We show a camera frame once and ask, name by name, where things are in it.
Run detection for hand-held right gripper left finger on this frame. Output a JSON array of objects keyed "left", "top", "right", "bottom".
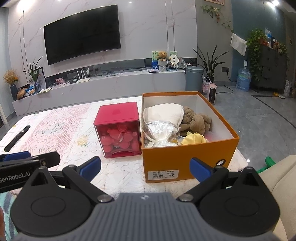
[{"left": 29, "top": 156, "right": 114, "bottom": 204}]

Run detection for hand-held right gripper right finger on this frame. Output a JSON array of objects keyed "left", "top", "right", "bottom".
[{"left": 177, "top": 158, "right": 264, "bottom": 202}]

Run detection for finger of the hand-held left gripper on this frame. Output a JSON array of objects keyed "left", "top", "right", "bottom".
[
  {"left": 31, "top": 152, "right": 61, "bottom": 168},
  {"left": 0, "top": 151, "right": 31, "bottom": 162}
]

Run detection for orange cardboard box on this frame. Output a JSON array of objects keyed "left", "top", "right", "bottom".
[{"left": 141, "top": 91, "right": 240, "bottom": 183}]

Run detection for yellow cloth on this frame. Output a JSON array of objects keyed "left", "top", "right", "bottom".
[{"left": 180, "top": 132, "right": 208, "bottom": 146}]

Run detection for brown plush toy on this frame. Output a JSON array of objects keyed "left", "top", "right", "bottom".
[{"left": 179, "top": 106, "right": 212, "bottom": 137}]

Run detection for clear cellophane bag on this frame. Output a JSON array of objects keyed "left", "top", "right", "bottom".
[{"left": 142, "top": 120, "right": 181, "bottom": 148}]

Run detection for white towel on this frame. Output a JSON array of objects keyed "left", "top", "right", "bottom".
[
  {"left": 143, "top": 103, "right": 185, "bottom": 127},
  {"left": 230, "top": 33, "right": 247, "bottom": 56}
]

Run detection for black remote control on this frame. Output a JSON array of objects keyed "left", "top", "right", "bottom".
[{"left": 4, "top": 125, "right": 31, "bottom": 153}]

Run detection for teal patterned cloth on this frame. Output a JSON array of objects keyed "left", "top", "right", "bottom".
[{"left": 0, "top": 191, "right": 23, "bottom": 241}]

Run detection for pink white lace tablecloth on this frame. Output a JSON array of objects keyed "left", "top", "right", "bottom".
[{"left": 0, "top": 100, "right": 248, "bottom": 200}]

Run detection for red box with pink discs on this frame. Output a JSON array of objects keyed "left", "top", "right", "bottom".
[{"left": 94, "top": 101, "right": 142, "bottom": 159}]

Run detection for brown round object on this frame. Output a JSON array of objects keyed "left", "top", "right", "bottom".
[{"left": 17, "top": 88, "right": 29, "bottom": 100}]

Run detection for green plastic toy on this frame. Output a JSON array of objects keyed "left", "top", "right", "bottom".
[{"left": 258, "top": 156, "right": 278, "bottom": 174}]

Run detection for dried flowers in blue vase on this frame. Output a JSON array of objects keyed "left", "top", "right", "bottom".
[{"left": 3, "top": 70, "right": 19, "bottom": 101}]

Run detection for white pink heater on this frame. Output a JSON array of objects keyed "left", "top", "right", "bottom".
[{"left": 208, "top": 83, "right": 218, "bottom": 104}]

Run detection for white marble television console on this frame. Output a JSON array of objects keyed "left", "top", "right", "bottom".
[{"left": 11, "top": 57, "right": 186, "bottom": 116}]

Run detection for green plant in glass vase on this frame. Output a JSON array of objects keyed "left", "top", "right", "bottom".
[{"left": 23, "top": 56, "right": 44, "bottom": 93}]

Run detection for pink woven basket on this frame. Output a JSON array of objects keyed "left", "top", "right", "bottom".
[{"left": 202, "top": 77, "right": 212, "bottom": 95}]

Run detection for beige sofa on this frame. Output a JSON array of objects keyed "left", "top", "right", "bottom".
[{"left": 257, "top": 154, "right": 296, "bottom": 241}]

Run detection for white router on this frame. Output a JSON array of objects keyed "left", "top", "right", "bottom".
[{"left": 76, "top": 68, "right": 90, "bottom": 83}]

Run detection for grey trash can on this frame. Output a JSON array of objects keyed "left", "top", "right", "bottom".
[{"left": 185, "top": 66, "right": 204, "bottom": 93}]

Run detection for blue water jug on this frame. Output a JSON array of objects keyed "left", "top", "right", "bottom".
[{"left": 236, "top": 67, "right": 252, "bottom": 92}]

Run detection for long-leaf potted plant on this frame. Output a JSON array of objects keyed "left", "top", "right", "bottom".
[{"left": 192, "top": 45, "right": 226, "bottom": 81}]

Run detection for green white poster board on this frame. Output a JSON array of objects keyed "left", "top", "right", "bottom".
[{"left": 151, "top": 50, "right": 177, "bottom": 69}]

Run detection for dark grey cabinet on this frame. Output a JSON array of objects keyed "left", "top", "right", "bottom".
[{"left": 251, "top": 44, "right": 289, "bottom": 92}]

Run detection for white hanging towel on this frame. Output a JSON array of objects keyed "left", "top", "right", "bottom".
[{"left": 230, "top": 33, "right": 247, "bottom": 56}]

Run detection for pothos plant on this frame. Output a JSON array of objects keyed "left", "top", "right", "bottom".
[{"left": 245, "top": 28, "right": 267, "bottom": 80}]

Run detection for hanging vine plant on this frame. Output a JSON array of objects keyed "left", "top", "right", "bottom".
[{"left": 201, "top": 5, "right": 234, "bottom": 33}]

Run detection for black picture frame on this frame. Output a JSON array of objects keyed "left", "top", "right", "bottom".
[{"left": 38, "top": 68, "right": 47, "bottom": 90}]

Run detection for black wall television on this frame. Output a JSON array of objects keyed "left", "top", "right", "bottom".
[{"left": 43, "top": 17, "right": 122, "bottom": 66}]

